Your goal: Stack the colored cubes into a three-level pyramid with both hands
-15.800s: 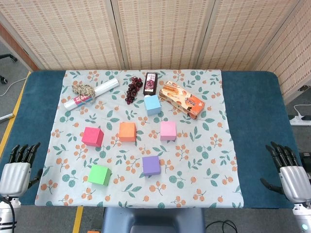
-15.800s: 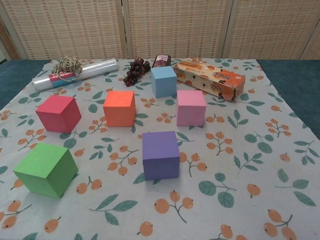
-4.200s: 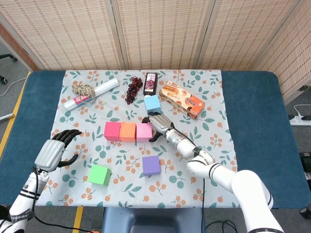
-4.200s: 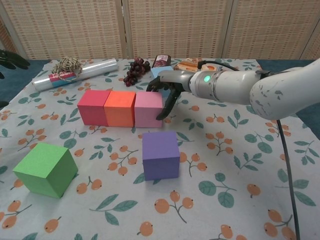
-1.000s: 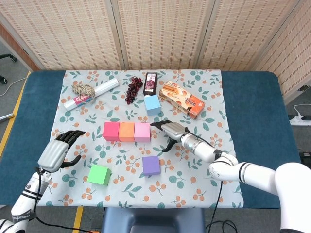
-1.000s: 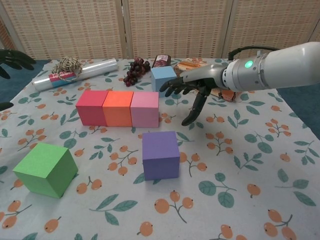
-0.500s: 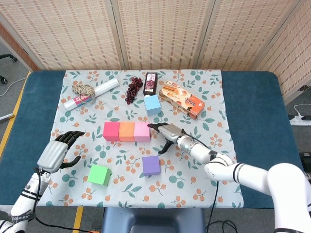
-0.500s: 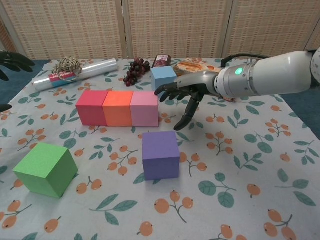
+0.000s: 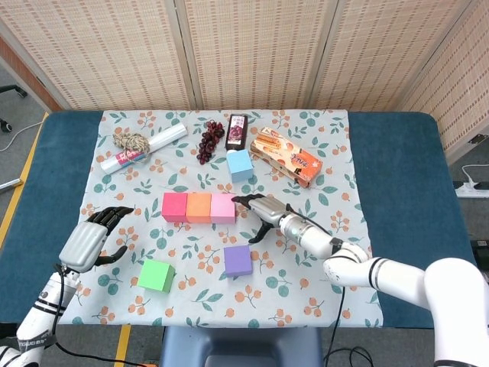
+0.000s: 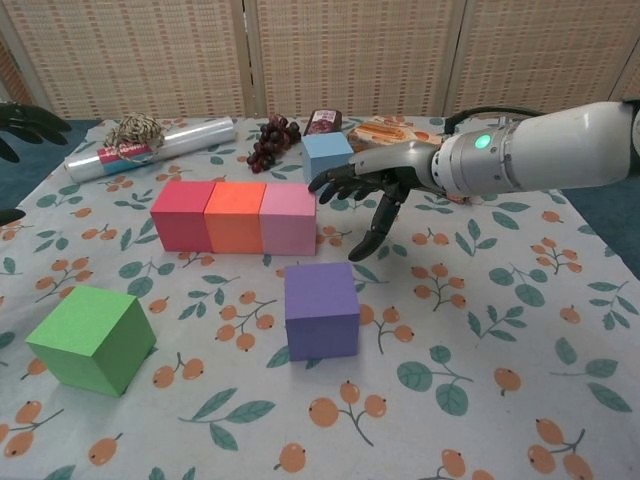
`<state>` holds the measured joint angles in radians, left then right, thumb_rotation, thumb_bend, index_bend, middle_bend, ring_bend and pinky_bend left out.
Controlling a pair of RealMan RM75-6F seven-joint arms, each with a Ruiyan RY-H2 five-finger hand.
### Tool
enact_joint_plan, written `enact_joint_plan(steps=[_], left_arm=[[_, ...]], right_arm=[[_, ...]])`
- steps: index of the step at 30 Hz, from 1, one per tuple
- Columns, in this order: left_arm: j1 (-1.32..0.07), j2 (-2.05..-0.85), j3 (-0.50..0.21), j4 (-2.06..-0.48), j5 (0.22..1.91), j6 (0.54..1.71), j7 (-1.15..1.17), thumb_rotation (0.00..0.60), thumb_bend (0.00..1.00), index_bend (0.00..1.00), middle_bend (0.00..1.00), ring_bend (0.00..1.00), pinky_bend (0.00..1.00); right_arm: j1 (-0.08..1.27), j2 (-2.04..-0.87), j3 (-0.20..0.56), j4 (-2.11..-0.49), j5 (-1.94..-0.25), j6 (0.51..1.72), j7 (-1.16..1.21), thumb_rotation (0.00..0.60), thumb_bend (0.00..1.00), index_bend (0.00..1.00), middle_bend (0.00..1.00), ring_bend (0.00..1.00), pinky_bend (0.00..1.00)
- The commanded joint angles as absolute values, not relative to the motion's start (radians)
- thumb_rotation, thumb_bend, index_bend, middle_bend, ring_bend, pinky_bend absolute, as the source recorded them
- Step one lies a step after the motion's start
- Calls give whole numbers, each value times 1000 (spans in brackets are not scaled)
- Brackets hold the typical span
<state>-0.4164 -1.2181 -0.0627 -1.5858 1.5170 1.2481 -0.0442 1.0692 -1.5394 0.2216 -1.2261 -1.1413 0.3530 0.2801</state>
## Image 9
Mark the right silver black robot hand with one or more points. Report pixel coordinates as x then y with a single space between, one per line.
267 210

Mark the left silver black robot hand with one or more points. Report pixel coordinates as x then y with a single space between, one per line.
82 246

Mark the pink block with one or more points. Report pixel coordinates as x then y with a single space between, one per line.
222 209

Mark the light blue block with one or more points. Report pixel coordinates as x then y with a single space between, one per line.
240 166

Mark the purple block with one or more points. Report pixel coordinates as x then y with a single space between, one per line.
237 262

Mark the orange block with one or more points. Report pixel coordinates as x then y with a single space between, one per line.
198 208

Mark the green block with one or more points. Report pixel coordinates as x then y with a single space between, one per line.
154 275

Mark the magenta block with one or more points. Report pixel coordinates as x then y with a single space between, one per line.
174 206

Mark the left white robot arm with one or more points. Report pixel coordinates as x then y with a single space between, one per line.
42 306

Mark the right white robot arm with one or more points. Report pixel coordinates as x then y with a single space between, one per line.
382 271

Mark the orange biscuit box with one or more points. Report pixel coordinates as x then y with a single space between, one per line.
286 156

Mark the dark grape juice bottle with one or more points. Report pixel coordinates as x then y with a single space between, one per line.
236 134

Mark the dark red grape bunch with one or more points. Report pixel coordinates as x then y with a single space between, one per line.
209 143

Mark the grey metal bar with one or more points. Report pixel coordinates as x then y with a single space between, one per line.
9 184

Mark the floral fruit print tablecloth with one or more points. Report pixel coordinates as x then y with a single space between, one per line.
267 306

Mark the beige twine bundle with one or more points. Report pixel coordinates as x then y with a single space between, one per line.
131 142

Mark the clear plastic wrap roll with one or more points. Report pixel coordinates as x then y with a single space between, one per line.
168 137

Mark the woven bamboo folding screen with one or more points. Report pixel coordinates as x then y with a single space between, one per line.
248 57

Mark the black office chair base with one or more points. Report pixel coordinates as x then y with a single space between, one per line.
11 89

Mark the white power strip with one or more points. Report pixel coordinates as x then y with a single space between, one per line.
473 190

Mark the black equipment box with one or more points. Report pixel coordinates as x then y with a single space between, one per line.
482 252

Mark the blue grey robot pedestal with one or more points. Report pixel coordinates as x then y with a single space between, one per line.
240 344

